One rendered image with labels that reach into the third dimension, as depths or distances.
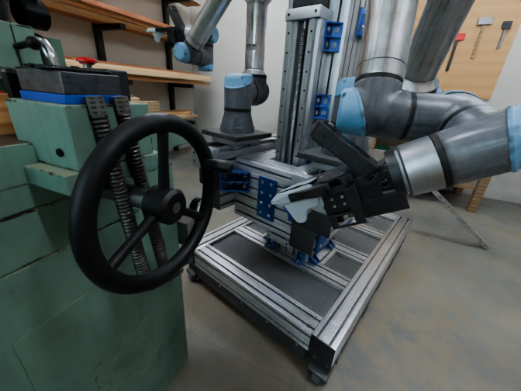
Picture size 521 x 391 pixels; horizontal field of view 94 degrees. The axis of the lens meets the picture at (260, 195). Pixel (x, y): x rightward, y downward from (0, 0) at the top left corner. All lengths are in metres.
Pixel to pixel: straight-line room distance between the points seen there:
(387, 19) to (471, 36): 3.14
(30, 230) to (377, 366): 1.21
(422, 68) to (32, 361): 1.00
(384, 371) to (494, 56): 3.15
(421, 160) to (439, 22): 0.41
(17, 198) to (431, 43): 0.83
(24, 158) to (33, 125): 0.05
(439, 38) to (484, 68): 2.90
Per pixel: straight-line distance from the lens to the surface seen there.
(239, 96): 1.06
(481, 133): 0.39
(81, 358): 0.73
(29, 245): 0.54
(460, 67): 3.59
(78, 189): 0.33
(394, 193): 0.40
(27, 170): 0.50
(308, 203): 0.41
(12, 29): 0.64
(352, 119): 0.44
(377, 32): 0.49
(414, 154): 0.38
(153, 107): 0.86
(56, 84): 0.44
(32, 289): 0.58
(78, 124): 0.43
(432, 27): 0.73
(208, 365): 1.17
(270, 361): 1.19
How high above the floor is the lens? 0.99
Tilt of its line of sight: 23 degrees down
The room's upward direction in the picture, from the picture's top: 4 degrees clockwise
